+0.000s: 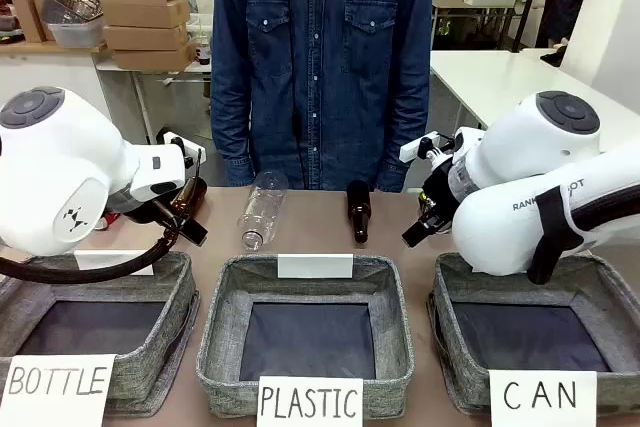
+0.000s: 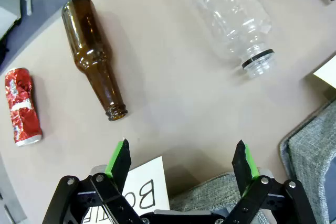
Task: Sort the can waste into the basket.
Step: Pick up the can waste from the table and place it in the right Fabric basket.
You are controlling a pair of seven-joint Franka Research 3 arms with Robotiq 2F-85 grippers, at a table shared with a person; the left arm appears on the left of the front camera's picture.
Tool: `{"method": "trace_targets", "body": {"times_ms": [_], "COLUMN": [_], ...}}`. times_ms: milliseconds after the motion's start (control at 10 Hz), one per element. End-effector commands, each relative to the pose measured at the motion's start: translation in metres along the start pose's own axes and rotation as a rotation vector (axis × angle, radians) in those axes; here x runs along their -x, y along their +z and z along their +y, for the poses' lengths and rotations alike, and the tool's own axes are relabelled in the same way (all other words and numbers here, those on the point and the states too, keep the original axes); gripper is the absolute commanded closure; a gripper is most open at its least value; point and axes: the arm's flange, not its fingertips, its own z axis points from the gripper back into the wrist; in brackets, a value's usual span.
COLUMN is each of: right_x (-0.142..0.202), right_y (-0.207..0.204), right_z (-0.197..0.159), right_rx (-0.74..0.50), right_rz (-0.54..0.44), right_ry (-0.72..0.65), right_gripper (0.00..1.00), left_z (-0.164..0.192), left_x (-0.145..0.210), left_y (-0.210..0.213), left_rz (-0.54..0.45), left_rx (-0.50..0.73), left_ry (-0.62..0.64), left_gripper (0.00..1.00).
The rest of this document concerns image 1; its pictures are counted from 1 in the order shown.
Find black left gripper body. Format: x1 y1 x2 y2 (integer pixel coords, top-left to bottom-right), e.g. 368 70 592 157
130 194 187 234

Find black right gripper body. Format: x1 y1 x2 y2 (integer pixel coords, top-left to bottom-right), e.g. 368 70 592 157
418 164 460 228

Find brown glass bottle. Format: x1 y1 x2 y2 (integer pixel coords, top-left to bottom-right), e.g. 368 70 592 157
346 179 372 247
169 176 209 221

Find large clear plastic bottle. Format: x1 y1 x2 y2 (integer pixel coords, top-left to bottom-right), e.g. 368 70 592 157
239 170 291 252

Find person right forearm denim sleeve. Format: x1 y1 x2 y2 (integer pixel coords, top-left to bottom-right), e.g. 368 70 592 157
210 81 257 187

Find person left forearm denim sleeve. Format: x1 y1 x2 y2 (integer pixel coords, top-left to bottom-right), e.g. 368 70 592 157
376 81 432 194

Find grey fabric basket bottle label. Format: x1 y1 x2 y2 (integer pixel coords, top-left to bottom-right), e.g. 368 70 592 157
0 249 202 418

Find grey fabric basket can label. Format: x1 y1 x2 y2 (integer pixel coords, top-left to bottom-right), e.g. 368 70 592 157
426 251 640 418

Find grey fabric basket plastic label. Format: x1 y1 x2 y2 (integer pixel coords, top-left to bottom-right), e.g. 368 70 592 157
195 253 417 419

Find white paper sign CAN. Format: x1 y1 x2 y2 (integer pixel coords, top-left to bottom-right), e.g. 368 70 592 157
488 369 599 427

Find small red white object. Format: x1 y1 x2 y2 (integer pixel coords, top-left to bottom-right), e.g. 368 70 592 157
91 209 121 232

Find blank white card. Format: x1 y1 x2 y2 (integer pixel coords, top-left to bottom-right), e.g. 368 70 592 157
73 248 155 278
276 253 354 280

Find large white table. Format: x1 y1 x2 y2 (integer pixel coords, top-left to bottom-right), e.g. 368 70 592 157
429 48 640 132

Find white side table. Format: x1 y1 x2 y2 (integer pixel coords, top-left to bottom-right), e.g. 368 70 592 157
93 52 214 146

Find flat closed cardboard box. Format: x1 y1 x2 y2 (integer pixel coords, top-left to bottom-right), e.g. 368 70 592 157
102 22 191 52
111 42 198 71

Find person in denim shirt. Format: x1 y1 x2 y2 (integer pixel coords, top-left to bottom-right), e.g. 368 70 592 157
209 0 434 193

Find white paper sign PLASTIC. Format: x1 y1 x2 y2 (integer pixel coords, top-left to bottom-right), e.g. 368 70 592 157
256 375 364 427

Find clear plastic storage bin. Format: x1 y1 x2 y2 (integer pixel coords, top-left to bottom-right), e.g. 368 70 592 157
47 15 107 50

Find white paper sign BOTTLE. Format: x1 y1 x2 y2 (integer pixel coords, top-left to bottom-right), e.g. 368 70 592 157
0 353 118 427

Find grey mesh crate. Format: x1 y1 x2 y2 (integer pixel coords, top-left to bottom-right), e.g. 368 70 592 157
41 0 105 27

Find small cardboard box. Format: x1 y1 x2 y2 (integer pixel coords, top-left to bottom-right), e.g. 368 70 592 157
10 0 57 44

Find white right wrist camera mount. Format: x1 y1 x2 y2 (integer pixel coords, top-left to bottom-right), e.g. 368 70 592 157
399 132 455 164

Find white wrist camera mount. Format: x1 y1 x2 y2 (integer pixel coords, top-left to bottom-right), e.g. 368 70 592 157
399 132 455 164
158 130 206 168

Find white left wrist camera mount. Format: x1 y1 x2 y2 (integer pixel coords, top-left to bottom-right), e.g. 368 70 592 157
158 130 206 168

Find black left arm cable sleeve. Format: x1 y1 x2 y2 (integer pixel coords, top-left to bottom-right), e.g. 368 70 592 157
0 181 207 285

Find black arm cable sleeve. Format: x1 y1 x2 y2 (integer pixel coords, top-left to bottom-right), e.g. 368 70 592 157
527 181 640 286
0 181 207 285

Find black right arm cable sleeve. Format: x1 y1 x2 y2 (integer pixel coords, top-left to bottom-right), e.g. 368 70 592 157
527 181 640 286

